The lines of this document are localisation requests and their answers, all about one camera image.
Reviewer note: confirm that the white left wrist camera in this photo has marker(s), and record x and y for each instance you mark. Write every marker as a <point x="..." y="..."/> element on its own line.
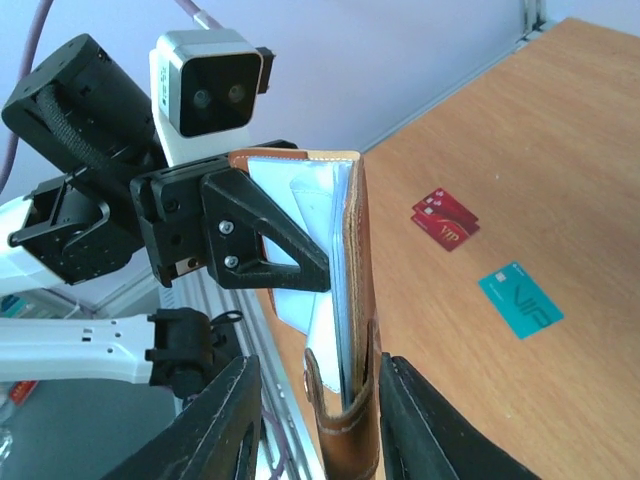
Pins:
<point x="204" y="86"/>

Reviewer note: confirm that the teal credit card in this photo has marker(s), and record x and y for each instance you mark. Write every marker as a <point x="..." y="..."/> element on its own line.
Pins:
<point x="520" y="301"/>

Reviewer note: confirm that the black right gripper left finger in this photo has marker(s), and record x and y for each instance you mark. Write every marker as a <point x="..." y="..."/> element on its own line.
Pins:
<point x="216" y="437"/>

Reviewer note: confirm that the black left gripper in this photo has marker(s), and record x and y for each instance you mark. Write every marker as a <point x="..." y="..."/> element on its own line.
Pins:
<point x="207" y="214"/>

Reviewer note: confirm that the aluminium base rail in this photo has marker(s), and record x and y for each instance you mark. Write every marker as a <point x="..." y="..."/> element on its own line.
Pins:
<point x="286" y="450"/>

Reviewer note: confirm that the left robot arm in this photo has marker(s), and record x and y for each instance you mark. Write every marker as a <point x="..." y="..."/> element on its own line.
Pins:
<point x="149" y="172"/>

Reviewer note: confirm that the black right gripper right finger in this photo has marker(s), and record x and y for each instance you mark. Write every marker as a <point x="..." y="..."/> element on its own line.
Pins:
<point x="425" y="437"/>

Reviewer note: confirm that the brown leather card holder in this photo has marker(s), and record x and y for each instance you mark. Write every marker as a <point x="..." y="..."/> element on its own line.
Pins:
<point x="325" y="193"/>

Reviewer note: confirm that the red credit card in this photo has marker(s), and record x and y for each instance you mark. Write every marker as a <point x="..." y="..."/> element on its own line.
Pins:
<point x="441" y="203"/>
<point x="449" y="234"/>

